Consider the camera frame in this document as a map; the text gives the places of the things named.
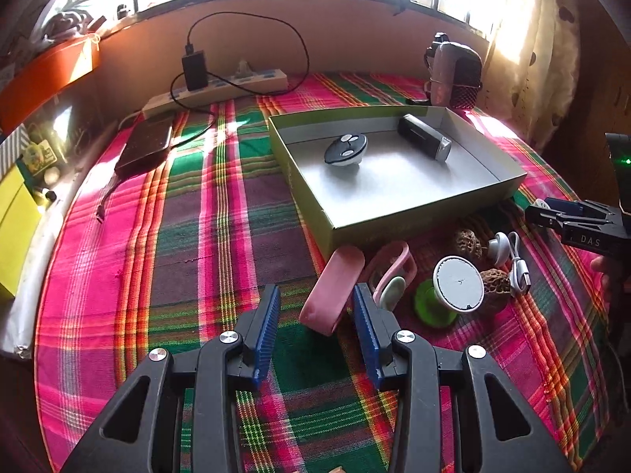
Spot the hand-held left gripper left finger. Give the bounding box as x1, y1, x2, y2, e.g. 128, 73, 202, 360
59, 283, 282, 473

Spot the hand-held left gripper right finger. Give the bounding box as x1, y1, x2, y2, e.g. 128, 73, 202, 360
351, 283, 575, 473

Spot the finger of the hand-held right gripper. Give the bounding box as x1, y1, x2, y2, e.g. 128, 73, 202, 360
525, 206, 617, 247
545, 198, 623, 222

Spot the pink oblong case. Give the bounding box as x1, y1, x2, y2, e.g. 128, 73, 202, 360
299, 246, 366, 334

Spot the white usb cable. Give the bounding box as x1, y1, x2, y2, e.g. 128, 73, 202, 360
507, 231, 533, 298

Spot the green white spool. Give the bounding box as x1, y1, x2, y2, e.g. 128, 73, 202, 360
414, 255, 481, 327

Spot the brown walnut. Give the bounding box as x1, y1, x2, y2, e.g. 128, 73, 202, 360
478, 268, 513, 313
454, 228, 484, 261

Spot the cardboard box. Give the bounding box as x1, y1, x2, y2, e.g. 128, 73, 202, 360
267, 105, 528, 262

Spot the small white knob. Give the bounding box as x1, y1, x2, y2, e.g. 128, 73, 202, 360
488, 231, 512, 266

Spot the wooden wardrobe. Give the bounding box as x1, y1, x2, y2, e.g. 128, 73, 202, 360
567, 0, 631, 158

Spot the plaid blanket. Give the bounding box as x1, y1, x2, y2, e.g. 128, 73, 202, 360
34, 71, 612, 473

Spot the spotted cream curtain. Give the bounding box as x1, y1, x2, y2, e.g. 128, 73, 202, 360
485, 0, 582, 153

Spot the black and silver device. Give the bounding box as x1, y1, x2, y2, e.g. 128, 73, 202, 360
397, 114, 453, 162

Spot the pink and black small bag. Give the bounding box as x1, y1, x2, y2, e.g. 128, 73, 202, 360
424, 32, 483, 109

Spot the black and white key fob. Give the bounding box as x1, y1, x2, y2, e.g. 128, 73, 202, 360
324, 133, 369, 167

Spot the black power bank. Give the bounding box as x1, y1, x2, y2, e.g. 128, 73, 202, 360
114, 118, 174, 174

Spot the white power strip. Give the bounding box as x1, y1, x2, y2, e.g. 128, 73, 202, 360
142, 69, 288, 120

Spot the yellow box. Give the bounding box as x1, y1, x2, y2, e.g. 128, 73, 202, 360
0, 162, 45, 301

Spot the black charger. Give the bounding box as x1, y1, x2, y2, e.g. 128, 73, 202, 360
181, 42, 210, 92

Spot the green printed card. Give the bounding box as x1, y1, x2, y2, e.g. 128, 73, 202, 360
22, 140, 57, 174

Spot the orange shelf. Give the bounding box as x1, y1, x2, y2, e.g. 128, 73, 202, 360
0, 34, 102, 131

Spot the short black usb cable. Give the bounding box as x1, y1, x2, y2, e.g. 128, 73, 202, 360
96, 172, 120, 223

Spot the black charger cable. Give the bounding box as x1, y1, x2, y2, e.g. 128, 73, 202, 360
170, 14, 310, 109

